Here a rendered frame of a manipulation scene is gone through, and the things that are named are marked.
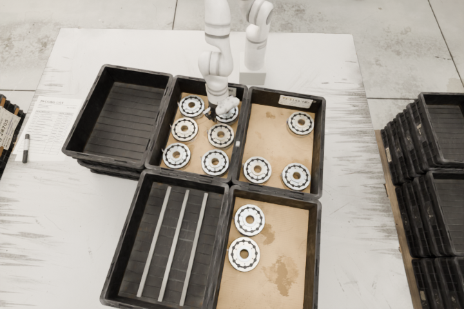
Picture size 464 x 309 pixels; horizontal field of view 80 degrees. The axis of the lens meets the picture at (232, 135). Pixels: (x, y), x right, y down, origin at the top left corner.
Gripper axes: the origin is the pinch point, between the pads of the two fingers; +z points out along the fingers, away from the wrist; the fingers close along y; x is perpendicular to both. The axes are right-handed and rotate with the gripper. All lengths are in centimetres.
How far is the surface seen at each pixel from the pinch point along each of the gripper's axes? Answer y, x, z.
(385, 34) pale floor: -192, -28, 85
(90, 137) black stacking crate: 47, -22, 3
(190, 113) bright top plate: 9.0, -6.9, -0.6
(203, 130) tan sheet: 8.2, 0.8, 2.4
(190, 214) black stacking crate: 29.6, 26.2, 2.6
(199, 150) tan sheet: 14.3, 7.4, 2.4
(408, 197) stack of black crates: -76, 75, 58
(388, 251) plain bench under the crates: -25, 77, 15
